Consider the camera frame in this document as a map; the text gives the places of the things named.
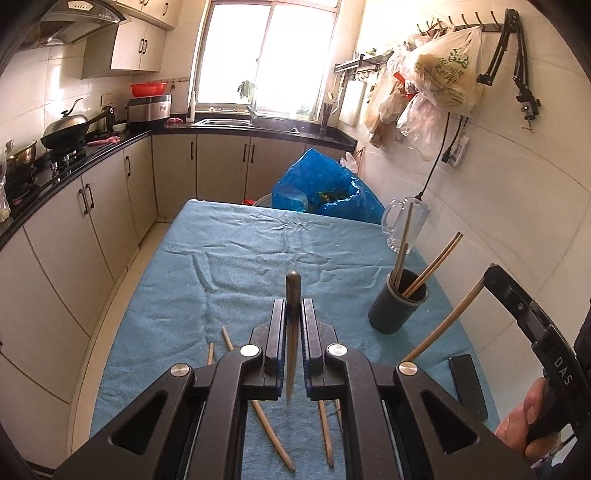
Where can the black kitchen countertop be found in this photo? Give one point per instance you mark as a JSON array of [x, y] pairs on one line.
[[339, 135]]

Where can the bundle of translucent plastic bags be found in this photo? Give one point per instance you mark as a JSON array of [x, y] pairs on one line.
[[392, 106]]

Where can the beige wall cabinets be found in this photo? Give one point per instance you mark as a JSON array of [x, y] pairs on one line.
[[134, 46]]

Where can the black gas stove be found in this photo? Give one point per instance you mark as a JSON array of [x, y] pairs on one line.
[[60, 161]]

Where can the white bottle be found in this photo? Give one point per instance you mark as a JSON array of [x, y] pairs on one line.
[[190, 108]]

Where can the blue plastic bag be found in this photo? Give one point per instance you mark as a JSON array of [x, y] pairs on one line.
[[309, 184]]

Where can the pink raw meat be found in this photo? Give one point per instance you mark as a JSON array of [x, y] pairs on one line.
[[174, 122], [104, 141]]

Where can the white wall power strip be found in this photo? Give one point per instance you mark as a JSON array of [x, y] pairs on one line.
[[457, 151]]

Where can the black smartphone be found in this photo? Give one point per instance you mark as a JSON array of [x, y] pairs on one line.
[[468, 387]]

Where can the black utensil holder cup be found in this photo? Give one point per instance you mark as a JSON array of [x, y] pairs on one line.
[[397, 309]]

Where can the kitchen window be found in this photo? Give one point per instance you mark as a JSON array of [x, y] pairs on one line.
[[277, 55]]

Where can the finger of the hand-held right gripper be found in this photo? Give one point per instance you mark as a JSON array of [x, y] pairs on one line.
[[505, 288]]

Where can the wall hook rack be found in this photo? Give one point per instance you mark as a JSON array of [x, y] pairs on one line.
[[471, 25]]

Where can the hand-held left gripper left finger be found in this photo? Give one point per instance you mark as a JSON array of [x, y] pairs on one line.
[[273, 350]]

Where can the dark windowsill utensil holder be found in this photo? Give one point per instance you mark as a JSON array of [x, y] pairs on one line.
[[327, 115]]

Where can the steel kitchen sink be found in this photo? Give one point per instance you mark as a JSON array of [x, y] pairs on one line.
[[221, 122]]

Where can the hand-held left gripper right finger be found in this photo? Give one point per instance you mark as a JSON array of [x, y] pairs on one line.
[[313, 350]]

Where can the clear bag of food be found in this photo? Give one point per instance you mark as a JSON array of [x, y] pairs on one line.
[[3, 205]]

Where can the steel faucet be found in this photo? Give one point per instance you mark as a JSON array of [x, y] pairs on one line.
[[251, 112]]

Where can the black wok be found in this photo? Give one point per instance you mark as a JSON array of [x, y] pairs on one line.
[[64, 131]]

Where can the person's right hand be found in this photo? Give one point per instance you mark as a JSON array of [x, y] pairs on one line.
[[521, 417]]

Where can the red plastic basin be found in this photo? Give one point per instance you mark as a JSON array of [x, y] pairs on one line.
[[148, 89]]

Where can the metal wall shelf rack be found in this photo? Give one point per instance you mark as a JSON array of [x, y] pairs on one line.
[[362, 64]]

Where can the steel countertop appliance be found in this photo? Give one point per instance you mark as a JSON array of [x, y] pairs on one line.
[[147, 110]]

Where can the steel range hood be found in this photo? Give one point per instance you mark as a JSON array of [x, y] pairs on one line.
[[78, 18]]

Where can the small white bowl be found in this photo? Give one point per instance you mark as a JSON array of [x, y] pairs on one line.
[[120, 128]]

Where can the clear glass pitcher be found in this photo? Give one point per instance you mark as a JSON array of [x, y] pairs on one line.
[[418, 221]]

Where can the blue towel table cover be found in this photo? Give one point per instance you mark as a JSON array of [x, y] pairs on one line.
[[240, 258]]

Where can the steel cooking pot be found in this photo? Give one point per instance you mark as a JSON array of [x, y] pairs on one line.
[[21, 159]]

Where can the beige base cabinets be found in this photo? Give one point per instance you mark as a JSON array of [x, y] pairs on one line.
[[64, 240]]

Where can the white cutting board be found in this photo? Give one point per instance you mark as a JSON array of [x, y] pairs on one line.
[[353, 102]]

